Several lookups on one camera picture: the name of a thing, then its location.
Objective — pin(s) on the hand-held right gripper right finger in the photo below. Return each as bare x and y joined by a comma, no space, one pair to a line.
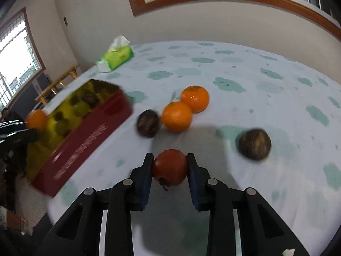
194,188

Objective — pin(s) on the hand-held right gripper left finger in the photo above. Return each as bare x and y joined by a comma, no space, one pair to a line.
146,185

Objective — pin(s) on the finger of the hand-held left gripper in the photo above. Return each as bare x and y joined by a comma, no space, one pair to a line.
18,136

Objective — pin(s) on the orange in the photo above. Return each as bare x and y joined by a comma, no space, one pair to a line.
36,119
177,116
195,98

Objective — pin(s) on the red tomato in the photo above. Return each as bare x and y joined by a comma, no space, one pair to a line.
170,166

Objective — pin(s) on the dark passion fruit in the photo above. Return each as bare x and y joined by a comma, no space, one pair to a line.
90,98
254,144
148,123

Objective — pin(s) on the gold metal tray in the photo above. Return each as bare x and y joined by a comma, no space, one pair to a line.
88,141

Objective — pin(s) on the green tomato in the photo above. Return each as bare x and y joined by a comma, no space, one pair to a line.
80,109
62,126

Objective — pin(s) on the wooden chair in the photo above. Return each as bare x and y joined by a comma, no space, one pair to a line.
66,76

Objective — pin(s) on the green tissue box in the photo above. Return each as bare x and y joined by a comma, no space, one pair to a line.
117,57

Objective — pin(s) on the cloud print tablecloth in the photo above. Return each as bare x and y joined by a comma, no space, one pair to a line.
239,66

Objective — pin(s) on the small wooden frame window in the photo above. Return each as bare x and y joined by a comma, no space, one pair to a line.
16,45

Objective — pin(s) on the dark wall plate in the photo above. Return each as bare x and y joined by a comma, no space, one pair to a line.
65,21

